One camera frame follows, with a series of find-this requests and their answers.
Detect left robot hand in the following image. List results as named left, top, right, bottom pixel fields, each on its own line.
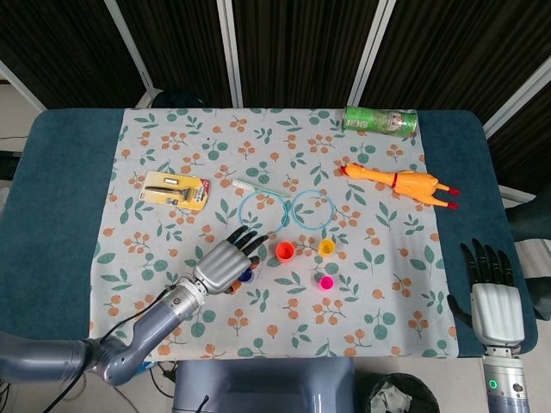
left=192, top=225, right=269, bottom=297

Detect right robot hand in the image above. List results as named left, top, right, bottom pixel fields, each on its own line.
left=447, top=238, right=527, bottom=348

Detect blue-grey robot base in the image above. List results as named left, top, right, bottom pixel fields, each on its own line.
left=171, top=357, right=357, bottom=413

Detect orange plastic cup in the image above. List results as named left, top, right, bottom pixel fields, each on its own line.
left=274, top=240, right=297, bottom=263

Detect green white-bristle brush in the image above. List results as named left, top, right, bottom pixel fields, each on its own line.
left=232, top=178, right=292, bottom=199

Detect razor on yellow card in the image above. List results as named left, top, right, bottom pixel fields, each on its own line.
left=139, top=170, right=212, bottom=211

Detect person in dark jeans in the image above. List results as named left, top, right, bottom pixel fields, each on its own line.
left=504, top=182, right=551, bottom=322

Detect black-bagged trash bin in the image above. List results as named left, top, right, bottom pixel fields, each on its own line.
left=365, top=373, right=440, bottom=413

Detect floral white tablecloth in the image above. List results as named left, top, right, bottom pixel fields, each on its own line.
left=77, top=107, right=460, bottom=361

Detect orange rubber chicken toy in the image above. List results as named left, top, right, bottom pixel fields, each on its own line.
left=338, top=162, right=461, bottom=211

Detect black chair back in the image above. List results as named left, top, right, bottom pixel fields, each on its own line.
left=152, top=89, right=207, bottom=109

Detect green chips can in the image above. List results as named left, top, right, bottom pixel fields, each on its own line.
left=342, top=105, right=419, bottom=138

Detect large blue plastic ring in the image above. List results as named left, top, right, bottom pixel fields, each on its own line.
left=238, top=191, right=289, bottom=237

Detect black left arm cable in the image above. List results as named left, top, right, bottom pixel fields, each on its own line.
left=40, top=283, right=180, bottom=413

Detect small blue plastic ring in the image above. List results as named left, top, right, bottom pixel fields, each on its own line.
left=291, top=188, right=335, bottom=231

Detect black floor cables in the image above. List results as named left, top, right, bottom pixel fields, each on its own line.
left=148, top=360, right=178, bottom=386

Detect white partition post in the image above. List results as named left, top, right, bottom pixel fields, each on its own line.
left=102, top=0, right=159, bottom=108
left=349, top=0, right=396, bottom=108
left=481, top=58, right=551, bottom=139
left=216, top=0, right=243, bottom=108
left=0, top=59, right=46, bottom=111

